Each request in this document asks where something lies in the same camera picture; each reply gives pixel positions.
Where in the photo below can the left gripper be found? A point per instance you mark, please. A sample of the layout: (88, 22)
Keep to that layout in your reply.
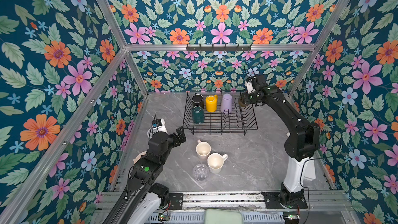
(178, 141)

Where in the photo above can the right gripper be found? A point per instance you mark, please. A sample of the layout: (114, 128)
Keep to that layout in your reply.
(245, 96)

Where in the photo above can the lilac plastic cup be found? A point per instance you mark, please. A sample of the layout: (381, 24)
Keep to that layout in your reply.
(226, 104)

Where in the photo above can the green mug white inside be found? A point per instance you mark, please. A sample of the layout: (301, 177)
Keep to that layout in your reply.
(198, 114)

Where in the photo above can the yellow mug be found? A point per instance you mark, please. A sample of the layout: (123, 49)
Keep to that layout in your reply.
(211, 103)

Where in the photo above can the clear glass cup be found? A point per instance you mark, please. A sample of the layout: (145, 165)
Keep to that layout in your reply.
(200, 172)

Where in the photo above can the black mug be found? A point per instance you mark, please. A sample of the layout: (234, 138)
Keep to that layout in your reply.
(197, 100)

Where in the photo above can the olive glass cup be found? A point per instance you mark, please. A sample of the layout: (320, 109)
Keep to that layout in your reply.
(241, 103)

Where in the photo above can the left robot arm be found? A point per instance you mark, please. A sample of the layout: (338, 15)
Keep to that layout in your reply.
(142, 195)

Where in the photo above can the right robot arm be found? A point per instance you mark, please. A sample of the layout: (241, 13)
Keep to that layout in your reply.
(303, 137)

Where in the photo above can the pink round clock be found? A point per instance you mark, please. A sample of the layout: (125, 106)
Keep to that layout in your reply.
(139, 156)

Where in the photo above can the white mug front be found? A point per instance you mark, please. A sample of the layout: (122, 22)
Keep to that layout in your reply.
(216, 162)

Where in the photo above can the green cloth pad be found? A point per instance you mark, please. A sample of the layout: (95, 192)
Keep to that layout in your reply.
(219, 216)

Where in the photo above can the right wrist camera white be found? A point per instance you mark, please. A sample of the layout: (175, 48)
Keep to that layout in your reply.
(250, 84)

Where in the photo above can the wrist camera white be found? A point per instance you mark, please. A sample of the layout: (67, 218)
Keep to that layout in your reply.
(250, 84)
(158, 125)

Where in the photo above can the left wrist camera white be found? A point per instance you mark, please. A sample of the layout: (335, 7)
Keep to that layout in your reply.
(158, 125)

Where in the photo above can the black wire dish rack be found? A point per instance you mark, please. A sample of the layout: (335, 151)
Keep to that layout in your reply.
(217, 111)

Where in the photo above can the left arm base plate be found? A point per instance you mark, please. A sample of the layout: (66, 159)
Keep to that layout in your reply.
(172, 201)

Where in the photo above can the black wall hook rail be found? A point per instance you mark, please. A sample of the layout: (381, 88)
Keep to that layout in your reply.
(222, 47)

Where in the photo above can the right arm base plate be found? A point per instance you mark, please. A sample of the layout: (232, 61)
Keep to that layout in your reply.
(284, 199)

